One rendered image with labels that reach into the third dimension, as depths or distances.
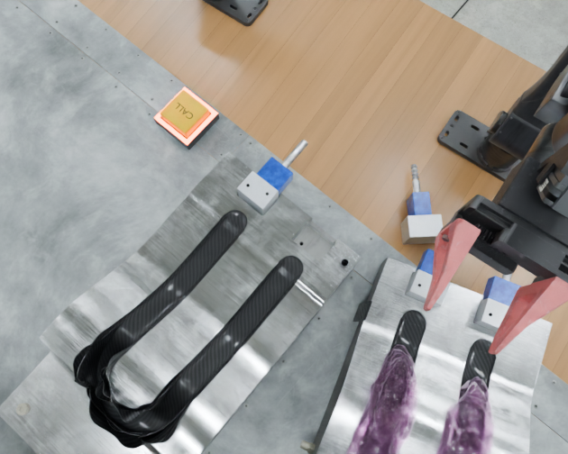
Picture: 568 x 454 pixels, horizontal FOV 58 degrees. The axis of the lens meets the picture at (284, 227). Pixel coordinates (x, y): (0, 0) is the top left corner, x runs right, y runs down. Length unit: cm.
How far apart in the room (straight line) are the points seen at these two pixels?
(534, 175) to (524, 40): 172
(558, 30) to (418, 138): 136
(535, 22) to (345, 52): 132
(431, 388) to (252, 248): 32
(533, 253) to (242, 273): 43
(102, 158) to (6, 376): 38
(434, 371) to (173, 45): 72
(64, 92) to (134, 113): 13
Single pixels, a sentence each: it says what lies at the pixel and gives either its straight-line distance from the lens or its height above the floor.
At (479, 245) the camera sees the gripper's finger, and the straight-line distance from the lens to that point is 49.
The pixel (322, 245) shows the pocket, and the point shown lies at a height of 86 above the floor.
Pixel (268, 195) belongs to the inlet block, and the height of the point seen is 91.
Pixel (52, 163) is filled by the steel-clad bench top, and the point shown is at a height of 80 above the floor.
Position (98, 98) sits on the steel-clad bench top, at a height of 80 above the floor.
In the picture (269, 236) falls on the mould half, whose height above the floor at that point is 89.
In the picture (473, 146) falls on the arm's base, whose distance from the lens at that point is 96.
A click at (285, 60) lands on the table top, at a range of 99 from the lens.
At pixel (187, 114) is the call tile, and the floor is 84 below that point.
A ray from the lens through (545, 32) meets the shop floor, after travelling 223.
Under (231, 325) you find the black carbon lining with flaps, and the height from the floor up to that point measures 88.
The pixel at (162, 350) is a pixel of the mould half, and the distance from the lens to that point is 73.
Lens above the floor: 163
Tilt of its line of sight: 75 degrees down
